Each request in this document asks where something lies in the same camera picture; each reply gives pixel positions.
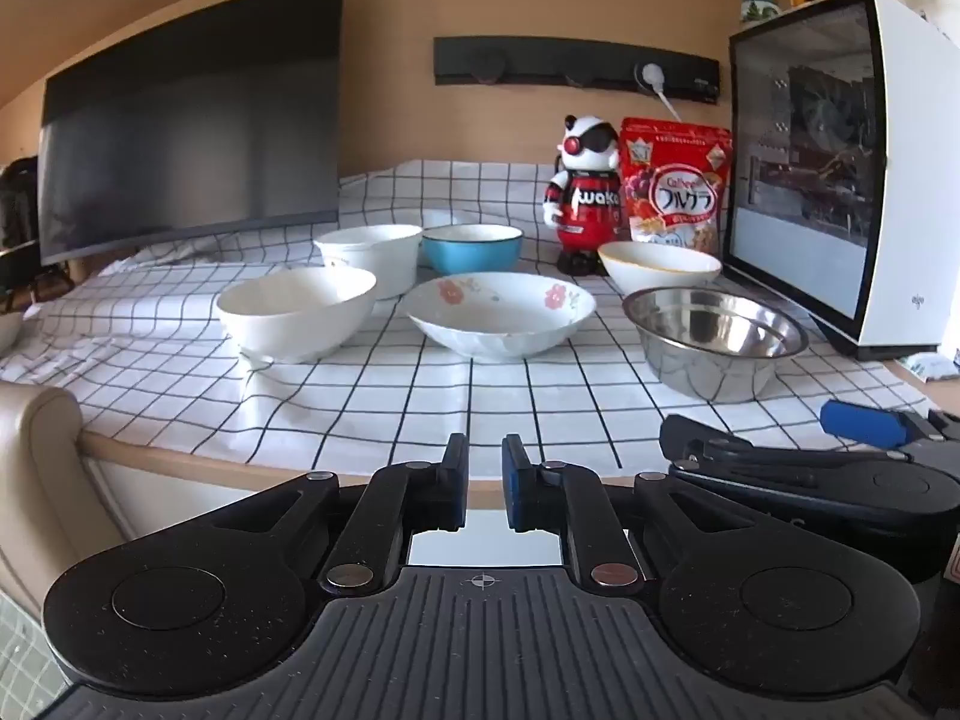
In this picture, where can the dark bag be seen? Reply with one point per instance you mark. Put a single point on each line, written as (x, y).
(19, 217)

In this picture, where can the yellow-rimmed white bowl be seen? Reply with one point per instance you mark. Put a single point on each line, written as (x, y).
(660, 262)

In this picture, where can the blue enamel bowl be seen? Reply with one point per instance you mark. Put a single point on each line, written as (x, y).
(472, 249)

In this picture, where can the red cereal bag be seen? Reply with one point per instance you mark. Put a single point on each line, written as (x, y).
(679, 187)

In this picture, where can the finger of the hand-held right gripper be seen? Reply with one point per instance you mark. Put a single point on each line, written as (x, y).
(705, 439)
(862, 424)

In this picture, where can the floral white bowl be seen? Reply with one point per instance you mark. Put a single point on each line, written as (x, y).
(499, 311)

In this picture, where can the red white robot toy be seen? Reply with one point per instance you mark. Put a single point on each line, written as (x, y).
(585, 195)

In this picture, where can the small white packet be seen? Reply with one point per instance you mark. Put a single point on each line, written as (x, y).
(930, 367)

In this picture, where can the white glass computer case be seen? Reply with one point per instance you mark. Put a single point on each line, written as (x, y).
(810, 165)

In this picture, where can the white plug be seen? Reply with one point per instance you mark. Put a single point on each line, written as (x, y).
(650, 77)

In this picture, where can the black wall power strip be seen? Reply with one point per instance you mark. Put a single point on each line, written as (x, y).
(555, 64)

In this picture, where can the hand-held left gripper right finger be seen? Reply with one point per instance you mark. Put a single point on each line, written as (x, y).
(516, 487)

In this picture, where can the stainless steel bowl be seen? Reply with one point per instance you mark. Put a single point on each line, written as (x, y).
(712, 345)

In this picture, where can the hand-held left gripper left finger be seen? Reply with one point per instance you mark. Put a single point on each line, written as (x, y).
(455, 484)

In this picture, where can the white green mug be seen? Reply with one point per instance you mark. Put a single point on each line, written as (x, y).
(759, 7)

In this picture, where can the printed white paper bowl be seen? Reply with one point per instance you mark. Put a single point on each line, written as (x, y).
(371, 255)

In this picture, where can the black checked white tablecloth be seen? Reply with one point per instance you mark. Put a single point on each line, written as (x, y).
(187, 382)

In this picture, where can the beige chair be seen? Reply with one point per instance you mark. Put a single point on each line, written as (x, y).
(45, 465)

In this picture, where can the black monitor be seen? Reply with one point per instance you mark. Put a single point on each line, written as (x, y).
(187, 120)

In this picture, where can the plain white bowl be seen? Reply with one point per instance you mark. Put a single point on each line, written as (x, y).
(296, 311)

